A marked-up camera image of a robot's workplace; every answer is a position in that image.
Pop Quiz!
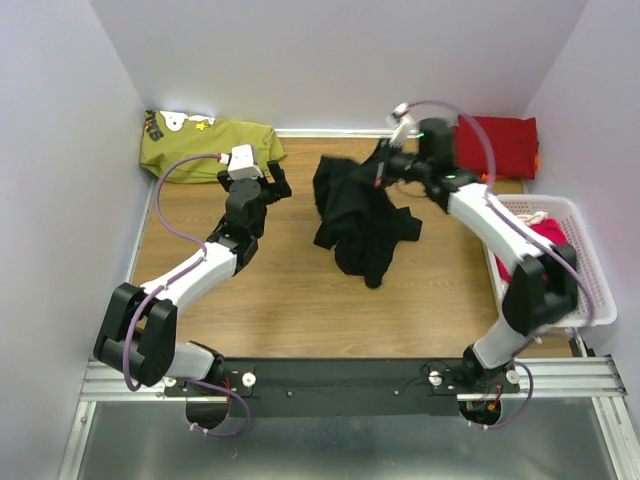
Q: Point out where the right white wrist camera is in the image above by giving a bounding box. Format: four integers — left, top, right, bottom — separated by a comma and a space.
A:
387, 102, 418, 150

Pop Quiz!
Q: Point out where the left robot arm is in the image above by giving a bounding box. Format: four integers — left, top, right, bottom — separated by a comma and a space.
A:
93, 155, 292, 395

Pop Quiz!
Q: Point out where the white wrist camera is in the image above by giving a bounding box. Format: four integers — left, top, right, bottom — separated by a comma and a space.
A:
387, 102, 418, 150
220, 144, 264, 181

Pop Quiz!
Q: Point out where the olive green folded t-shirt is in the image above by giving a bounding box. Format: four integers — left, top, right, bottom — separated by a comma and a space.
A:
139, 110, 286, 184

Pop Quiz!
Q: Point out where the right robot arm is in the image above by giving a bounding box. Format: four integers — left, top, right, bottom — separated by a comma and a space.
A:
374, 113, 579, 392

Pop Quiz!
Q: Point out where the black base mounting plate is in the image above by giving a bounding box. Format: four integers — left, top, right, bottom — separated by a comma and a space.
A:
163, 356, 521, 419

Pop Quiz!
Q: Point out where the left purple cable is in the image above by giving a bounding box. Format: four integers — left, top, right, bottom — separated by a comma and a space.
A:
122, 152, 251, 438

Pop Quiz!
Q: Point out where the orange folded t-shirt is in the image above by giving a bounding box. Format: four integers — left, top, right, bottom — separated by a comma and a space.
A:
479, 155, 540, 181

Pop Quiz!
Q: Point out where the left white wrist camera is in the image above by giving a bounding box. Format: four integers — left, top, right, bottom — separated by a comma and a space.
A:
220, 144, 264, 181

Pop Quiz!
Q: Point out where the white plastic basket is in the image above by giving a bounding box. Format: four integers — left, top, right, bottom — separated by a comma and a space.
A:
483, 194, 617, 329

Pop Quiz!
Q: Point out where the pink t-shirt in basket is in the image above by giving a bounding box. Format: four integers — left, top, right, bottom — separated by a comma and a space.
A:
495, 216, 569, 285

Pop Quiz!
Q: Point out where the red folded t-shirt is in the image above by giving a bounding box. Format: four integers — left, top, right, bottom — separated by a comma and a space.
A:
452, 116, 539, 178

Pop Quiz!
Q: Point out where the aluminium frame rail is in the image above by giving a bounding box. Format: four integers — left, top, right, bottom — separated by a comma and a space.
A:
60, 357, 639, 479

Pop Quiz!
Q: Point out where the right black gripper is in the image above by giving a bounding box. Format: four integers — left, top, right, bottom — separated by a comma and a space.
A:
348, 137, 432, 187

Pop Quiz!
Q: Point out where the black floral t-shirt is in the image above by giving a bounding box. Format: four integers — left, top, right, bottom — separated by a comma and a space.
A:
312, 153, 422, 289

